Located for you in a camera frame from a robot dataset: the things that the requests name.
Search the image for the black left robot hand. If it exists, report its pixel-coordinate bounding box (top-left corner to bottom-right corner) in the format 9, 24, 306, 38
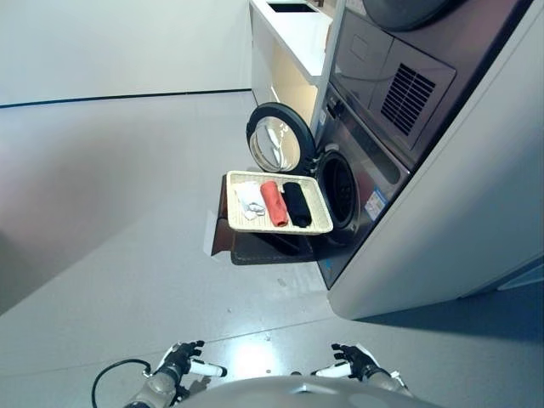
155, 339, 229, 388

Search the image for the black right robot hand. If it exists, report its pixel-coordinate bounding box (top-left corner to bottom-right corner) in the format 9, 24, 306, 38
312, 343, 383, 383

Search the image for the black cloth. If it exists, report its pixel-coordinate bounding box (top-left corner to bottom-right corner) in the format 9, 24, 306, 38
282, 181, 313, 228

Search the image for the white cloth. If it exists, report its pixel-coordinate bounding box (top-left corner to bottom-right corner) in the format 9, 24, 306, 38
235, 181, 268, 221

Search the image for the red cloth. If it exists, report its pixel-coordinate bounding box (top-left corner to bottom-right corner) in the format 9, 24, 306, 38
259, 180, 290, 226

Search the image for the grey front-load washing machine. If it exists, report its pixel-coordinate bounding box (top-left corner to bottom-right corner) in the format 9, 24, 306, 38
312, 82, 412, 291

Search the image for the round glass washing machine door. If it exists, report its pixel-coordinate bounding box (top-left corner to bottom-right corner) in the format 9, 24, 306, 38
245, 101, 319, 175

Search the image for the silver robot torso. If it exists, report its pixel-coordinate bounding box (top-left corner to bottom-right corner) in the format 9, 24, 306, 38
173, 376, 447, 408

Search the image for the white appliance cabinet housing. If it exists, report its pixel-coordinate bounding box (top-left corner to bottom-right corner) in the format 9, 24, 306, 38
326, 0, 544, 322

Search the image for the dark brown stool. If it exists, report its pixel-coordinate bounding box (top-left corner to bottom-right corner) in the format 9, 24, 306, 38
211, 173, 318, 267

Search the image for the energy label sticker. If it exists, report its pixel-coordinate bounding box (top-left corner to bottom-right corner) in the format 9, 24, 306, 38
364, 189, 393, 223

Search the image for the white wicker basket tray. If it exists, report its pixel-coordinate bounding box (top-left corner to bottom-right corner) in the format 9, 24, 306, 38
225, 170, 334, 235

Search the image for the grey stacked dryer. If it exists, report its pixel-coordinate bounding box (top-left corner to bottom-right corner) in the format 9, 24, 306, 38
329, 0, 532, 171

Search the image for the white counter cabinet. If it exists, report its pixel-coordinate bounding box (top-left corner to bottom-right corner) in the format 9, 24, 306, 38
248, 0, 346, 128

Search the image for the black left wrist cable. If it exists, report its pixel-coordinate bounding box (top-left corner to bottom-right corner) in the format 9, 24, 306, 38
92, 359, 153, 408

